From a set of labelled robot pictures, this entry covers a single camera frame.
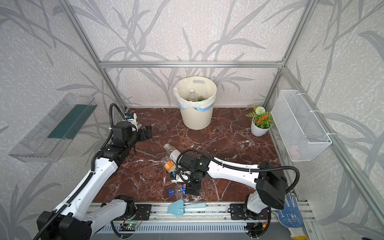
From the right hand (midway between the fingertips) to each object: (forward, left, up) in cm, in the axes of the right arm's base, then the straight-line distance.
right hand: (189, 178), depth 77 cm
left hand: (+24, +23, +18) cm, 38 cm away
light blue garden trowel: (-12, +6, -6) cm, 15 cm away
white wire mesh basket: (+10, -49, +27) cm, 57 cm away
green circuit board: (-20, +29, -8) cm, 36 cm away
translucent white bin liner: (+58, -8, +14) cm, 61 cm away
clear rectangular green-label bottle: (+55, -6, +5) cm, 56 cm away
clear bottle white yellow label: (+17, +11, -2) cm, 20 cm away
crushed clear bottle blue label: (-5, +5, -3) cm, 8 cm away
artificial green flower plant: (+34, -44, +9) cm, 56 cm away
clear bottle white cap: (+54, -1, +8) cm, 55 cm away
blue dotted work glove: (-16, -50, -7) cm, 53 cm away
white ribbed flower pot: (+31, -43, -2) cm, 54 cm away
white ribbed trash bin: (+37, -3, +3) cm, 37 cm away
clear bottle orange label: (+8, +12, -3) cm, 14 cm away
